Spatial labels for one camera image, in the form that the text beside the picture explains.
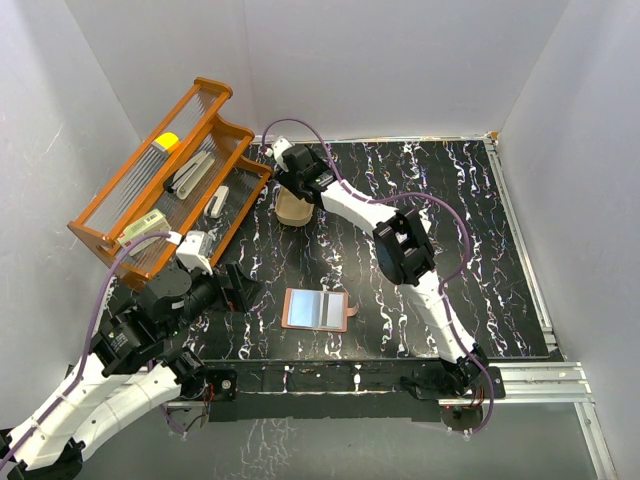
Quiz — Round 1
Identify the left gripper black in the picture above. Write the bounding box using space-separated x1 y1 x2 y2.
163 258 264 338

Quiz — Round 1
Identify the beige oval tray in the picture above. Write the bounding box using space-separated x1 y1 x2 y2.
275 186 314 227

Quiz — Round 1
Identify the white card black stripe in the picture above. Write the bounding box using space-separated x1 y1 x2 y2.
319 292 345 329

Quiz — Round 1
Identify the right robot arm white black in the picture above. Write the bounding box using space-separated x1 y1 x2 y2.
266 137 488 397

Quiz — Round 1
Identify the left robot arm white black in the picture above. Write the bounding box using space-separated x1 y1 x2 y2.
1 263 261 479

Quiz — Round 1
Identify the small white stapler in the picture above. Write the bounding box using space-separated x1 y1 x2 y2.
204 185 229 219

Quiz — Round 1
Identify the green white staples box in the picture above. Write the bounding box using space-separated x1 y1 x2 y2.
118 209 170 256

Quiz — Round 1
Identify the orange wooden shelf rack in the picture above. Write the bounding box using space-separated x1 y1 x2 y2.
68 77 272 266

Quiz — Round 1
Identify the grey black stapler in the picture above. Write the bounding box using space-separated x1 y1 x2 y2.
163 151 214 200

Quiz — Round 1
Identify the yellow grey eraser block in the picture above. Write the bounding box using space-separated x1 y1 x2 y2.
152 132 181 155

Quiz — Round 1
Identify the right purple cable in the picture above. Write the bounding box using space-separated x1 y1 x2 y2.
260 117 497 434

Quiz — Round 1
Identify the purple cable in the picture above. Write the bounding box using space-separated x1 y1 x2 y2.
260 117 497 434
0 230 181 466

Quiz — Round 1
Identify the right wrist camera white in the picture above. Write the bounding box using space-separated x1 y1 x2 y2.
265 136 293 162

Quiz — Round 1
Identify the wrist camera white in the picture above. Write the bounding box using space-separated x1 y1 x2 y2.
167 230 213 276
265 136 293 162

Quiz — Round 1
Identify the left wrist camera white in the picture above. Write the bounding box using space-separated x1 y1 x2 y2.
167 230 213 276

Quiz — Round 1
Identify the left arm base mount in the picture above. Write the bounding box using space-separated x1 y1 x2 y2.
158 368 237 440

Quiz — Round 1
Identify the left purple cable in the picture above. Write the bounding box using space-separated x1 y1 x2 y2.
0 230 181 466

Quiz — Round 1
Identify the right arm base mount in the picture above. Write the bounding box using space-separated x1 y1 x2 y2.
397 361 506 407

